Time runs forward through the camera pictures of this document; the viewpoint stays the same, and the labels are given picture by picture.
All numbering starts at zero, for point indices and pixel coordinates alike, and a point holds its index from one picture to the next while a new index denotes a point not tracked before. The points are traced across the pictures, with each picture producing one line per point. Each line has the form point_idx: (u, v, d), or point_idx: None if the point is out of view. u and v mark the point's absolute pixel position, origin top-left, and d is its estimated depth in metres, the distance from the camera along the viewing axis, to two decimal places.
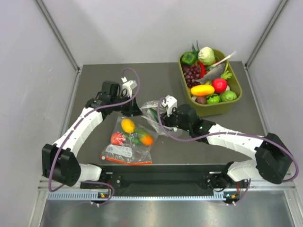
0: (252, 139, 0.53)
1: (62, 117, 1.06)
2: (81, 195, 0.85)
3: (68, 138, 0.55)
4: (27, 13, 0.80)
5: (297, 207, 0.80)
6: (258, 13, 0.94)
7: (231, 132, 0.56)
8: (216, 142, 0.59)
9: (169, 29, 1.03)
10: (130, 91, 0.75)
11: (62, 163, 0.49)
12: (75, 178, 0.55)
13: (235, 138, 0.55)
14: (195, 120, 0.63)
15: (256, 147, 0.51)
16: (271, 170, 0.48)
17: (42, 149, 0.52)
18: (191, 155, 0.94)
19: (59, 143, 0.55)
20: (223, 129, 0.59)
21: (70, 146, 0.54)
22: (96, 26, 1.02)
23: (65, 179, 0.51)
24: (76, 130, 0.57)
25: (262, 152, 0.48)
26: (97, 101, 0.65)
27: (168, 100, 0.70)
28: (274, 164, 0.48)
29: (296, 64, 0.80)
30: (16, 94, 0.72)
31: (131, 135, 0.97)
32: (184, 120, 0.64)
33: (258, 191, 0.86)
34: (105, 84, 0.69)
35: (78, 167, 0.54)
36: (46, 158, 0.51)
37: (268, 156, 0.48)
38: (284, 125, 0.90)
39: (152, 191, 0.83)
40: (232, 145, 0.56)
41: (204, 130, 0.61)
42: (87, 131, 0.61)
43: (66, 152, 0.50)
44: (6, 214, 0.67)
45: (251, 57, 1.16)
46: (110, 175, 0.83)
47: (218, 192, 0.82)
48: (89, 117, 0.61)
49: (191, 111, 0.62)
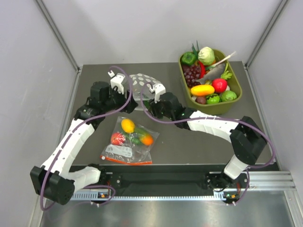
0: (228, 122, 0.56)
1: (62, 117, 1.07)
2: (81, 195, 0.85)
3: (56, 159, 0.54)
4: (26, 13, 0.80)
5: (297, 208, 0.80)
6: (258, 13, 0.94)
7: (209, 117, 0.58)
8: (195, 128, 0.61)
9: (169, 29, 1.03)
10: (122, 87, 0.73)
11: (51, 185, 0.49)
12: (70, 195, 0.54)
13: (213, 122, 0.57)
14: (176, 107, 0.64)
15: (232, 129, 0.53)
16: (245, 151, 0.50)
17: (31, 171, 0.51)
18: (191, 155, 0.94)
19: (47, 164, 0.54)
20: (203, 115, 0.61)
21: (58, 169, 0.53)
22: (96, 26, 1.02)
23: (57, 198, 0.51)
24: (65, 148, 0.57)
25: (236, 133, 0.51)
26: (87, 111, 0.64)
27: (156, 86, 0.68)
28: (248, 144, 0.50)
29: (297, 63, 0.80)
30: (16, 94, 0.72)
31: (130, 135, 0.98)
32: (166, 107, 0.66)
33: (259, 191, 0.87)
34: (93, 90, 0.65)
35: (71, 184, 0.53)
36: (36, 181, 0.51)
37: (241, 137, 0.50)
38: (284, 125, 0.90)
39: (151, 191, 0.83)
40: (211, 130, 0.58)
41: (186, 116, 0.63)
42: (78, 145, 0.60)
43: (54, 176, 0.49)
44: (6, 214, 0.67)
45: (251, 57, 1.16)
46: (110, 175, 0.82)
47: (218, 192, 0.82)
48: (78, 131, 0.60)
49: (172, 98, 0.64)
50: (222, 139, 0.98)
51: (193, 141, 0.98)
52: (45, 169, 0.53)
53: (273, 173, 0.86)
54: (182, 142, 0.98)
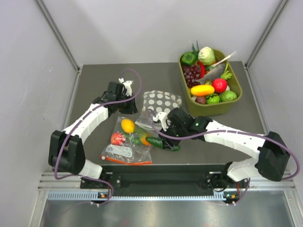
0: (253, 137, 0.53)
1: (62, 117, 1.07)
2: (81, 195, 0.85)
3: (76, 126, 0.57)
4: (27, 13, 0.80)
5: (297, 207, 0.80)
6: (258, 13, 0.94)
7: (230, 130, 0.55)
8: (212, 139, 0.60)
9: (169, 28, 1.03)
10: (130, 90, 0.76)
11: (69, 149, 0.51)
12: (80, 167, 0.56)
13: (235, 137, 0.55)
14: (185, 118, 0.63)
15: (259, 146, 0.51)
16: (272, 170, 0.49)
17: (51, 135, 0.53)
18: (190, 155, 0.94)
19: (67, 129, 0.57)
20: (221, 126, 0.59)
21: (78, 133, 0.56)
22: (96, 26, 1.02)
23: (70, 167, 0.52)
24: (84, 120, 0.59)
25: (264, 152, 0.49)
26: (104, 99, 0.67)
27: (158, 115, 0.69)
28: (276, 163, 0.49)
29: (297, 64, 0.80)
30: (16, 95, 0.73)
31: (131, 135, 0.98)
32: (176, 124, 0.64)
33: (258, 191, 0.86)
34: (111, 84, 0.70)
35: (84, 156, 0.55)
36: (54, 144, 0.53)
37: (271, 157, 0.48)
38: (284, 126, 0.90)
39: (152, 191, 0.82)
40: (232, 144, 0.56)
41: (200, 127, 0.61)
42: (94, 124, 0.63)
43: (74, 139, 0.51)
44: (6, 214, 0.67)
45: (251, 57, 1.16)
46: (110, 175, 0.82)
47: (219, 192, 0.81)
48: (96, 110, 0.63)
49: (178, 111, 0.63)
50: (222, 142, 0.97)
51: (193, 141, 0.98)
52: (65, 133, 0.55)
53: None
54: (182, 142, 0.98)
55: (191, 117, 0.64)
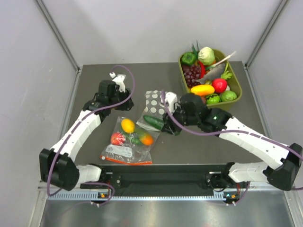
0: (276, 146, 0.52)
1: (62, 116, 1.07)
2: (82, 195, 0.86)
3: (65, 143, 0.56)
4: (27, 13, 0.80)
5: (297, 208, 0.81)
6: (258, 13, 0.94)
7: (254, 134, 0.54)
8: (227, 137, 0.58)
9: (169, 28, 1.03)
10: (123, 85, 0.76)
11: (59, 168, 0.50)
12: (74, 182, 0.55)
13: (258, 142, 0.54)
14: (201, 109, 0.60)
15: (282, 159, 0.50)
16: (288, 182, 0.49)
17: (39, 154, 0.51)
18: (191, 155, 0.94)
19: (56, 147, 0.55)
20: (242, 126, 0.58)
21: (67, 151, 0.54)
22: (96, 26, 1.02)
23: (63, 184, 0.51)
24: (74, 134, 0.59)
25: (289, 165, 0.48)
26: (95, 103, 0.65)
27: (167, 96, 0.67)
28: (292, 177, 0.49)
29: (297, 63, 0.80)
30: (16, 95, 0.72)
31: (131, 135, 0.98)
32: (190, 111, 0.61)
33: (258, 191, 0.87)
34: (102, 85, 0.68)
35: (76, 171, 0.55)
36: (43, 163, 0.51)
37: (292, 171, 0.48)
38: (284, 125, 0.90)
39: (152, 191, 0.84)
40: (251, 147, 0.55)
41: (218, 121, 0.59)
42: (85, 134, 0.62)
43: (64, 158, 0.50)
44: (5, 213, 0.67)
45: (251, 57, 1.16)
46: (110, 176, 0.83)
47: (218, 192, 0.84)
48: (86, 119, 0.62)
49: (195, 99, 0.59)
50: (223, 143, 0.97)
51: (194, 142, 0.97)
52: (54, 152, 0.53)
53: None
54: (183, 142, 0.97)
55: (205, 107, 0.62)
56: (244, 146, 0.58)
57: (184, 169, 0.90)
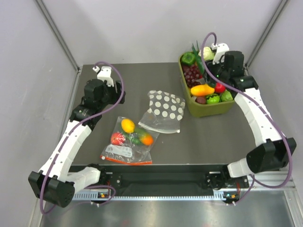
0: (273, 129, 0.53)
1: (62, 116, 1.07)
2: (81, 195, 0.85)
3: (54, 163, 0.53)
4: (26, 13, 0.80)
5: (297, 208, 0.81)
6: (258, 13, 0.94)
7: (262, 109, 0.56)
8: (240, 101, 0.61)
9: (169, 28, 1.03)
10: (111, 79, 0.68)
11: (49, 189, 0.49)
12: (70, 197, 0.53)
13: (260, 117, 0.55)
14: (237, 68, 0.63)
15: (269, 139, 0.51)
16: (260, 160, 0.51)
17: (29, 177, 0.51)
18: (191, 155, 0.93)
19: (45, 170, 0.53)
20: (258, 100, 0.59)
21: (57, 173, 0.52)
22: (96, 26, 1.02)
23: (57, 202, 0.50)
24: (62, 152, 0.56)
25: (269, 146, 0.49)
26: (83, 111, 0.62)
27: (220, 45, 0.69)
28: (266, 161, 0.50)
29: (297, 63, 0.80)
30: (15, 95, 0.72)
31: (131, 135, 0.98)
32: (227, 66, 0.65)
33: (258, 191, 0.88)
34: (87, 90, 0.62)
35: (70, 186, 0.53)
36: (34, 185, 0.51)
37: (270, 152, 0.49)
38: (284, 125, 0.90)
39: (151, 191, 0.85)
40: (251, 119, 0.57)
41: (241, 83, 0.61)
42: (75, 148, 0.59)
43: (52, 180, 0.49)
44: (5, 214, 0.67)
45: (251, 57, 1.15)
46: (110, 175, 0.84)
47: (218, 192, 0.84)
48: (74, 133, 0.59)
49: (238, 56, 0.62)
50: (224, 142, 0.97)
51: (194, 142, 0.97)
52: (42, 174, 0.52)
53: (274, 173, 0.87)
54: (183, 142, 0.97)
55: (243, 71, 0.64)
56: (247, 117, 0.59)
57: (185, 169, 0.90)
